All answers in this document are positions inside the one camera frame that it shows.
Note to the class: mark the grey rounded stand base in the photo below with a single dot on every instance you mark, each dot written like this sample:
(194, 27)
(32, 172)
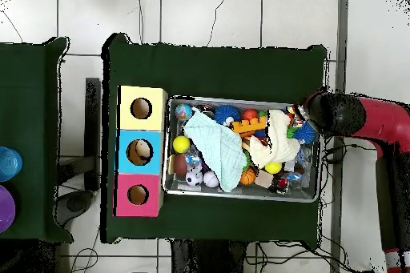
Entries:
(77, 204)

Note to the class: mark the blue plastic cup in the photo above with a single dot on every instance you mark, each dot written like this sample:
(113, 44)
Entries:
(9, 164)

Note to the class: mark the blue spiky rubber ball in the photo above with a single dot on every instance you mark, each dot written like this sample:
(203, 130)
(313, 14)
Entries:
(225, 113)
(304, 132)

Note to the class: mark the orange red ball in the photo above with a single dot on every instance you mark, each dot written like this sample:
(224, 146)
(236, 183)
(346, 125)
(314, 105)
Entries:
(250, 114)

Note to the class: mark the globe print ball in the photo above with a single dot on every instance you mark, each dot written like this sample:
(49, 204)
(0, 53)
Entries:
(183, 111)

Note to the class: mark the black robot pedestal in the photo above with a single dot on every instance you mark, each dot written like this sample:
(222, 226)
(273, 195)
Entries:
(205, 257)

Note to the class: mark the dark green tablecloth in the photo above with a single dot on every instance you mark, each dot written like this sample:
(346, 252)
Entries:
(28, 93)
(208, 71)

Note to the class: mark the mint waffle cloth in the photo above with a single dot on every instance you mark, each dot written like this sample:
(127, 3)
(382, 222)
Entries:
(221, 157)

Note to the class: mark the shallow metal mesh bin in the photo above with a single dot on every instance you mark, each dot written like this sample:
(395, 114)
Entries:
(309, 186)

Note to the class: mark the black upright panel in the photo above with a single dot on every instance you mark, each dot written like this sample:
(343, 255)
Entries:
(93, 125)

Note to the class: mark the cream waffle cloth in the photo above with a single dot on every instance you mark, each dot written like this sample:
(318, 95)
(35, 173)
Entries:
(282, 148)

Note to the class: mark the orange toy building brick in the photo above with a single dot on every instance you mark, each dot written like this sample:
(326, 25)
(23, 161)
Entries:
(250, 125)

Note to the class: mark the yellow plastic ball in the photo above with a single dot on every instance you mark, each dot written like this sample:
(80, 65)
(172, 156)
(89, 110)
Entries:
(181, 144)

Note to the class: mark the purple plastic disc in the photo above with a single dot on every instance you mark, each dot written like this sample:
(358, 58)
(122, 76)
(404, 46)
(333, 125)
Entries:
(4, 209)

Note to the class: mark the mini basketball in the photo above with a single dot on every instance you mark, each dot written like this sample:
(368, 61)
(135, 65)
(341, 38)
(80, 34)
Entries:
(247, 176)

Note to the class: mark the wooden box with three holes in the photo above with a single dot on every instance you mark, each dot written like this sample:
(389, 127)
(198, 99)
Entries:
(142, 124)

